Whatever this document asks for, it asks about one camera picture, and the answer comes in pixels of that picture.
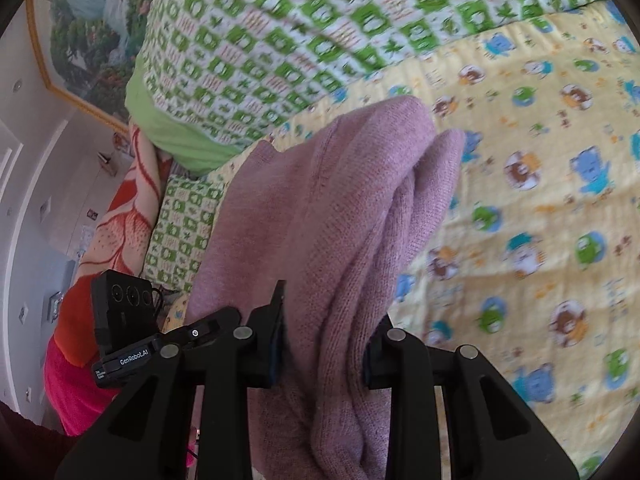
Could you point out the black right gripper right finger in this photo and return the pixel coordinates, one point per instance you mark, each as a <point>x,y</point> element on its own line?
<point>394,357</point>

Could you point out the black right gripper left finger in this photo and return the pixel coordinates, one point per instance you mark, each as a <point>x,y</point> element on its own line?
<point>267,343</point>

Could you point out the purple knitted sweater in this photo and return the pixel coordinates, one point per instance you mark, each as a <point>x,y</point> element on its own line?
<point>336,219</point>

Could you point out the red orange floral blanket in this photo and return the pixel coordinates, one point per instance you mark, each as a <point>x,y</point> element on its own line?
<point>120,242</point>

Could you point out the green patterned pillow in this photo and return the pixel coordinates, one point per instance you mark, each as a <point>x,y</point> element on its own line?
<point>181,234</point>

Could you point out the yellow bear print bedsheet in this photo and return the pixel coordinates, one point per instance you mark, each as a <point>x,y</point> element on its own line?
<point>537,262</point>

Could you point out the green white checkered quilt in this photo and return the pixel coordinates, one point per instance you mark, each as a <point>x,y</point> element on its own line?
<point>213,76</point>

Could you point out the framed landscape wall painting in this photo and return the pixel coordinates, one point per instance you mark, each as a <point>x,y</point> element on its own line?
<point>85,51</point>

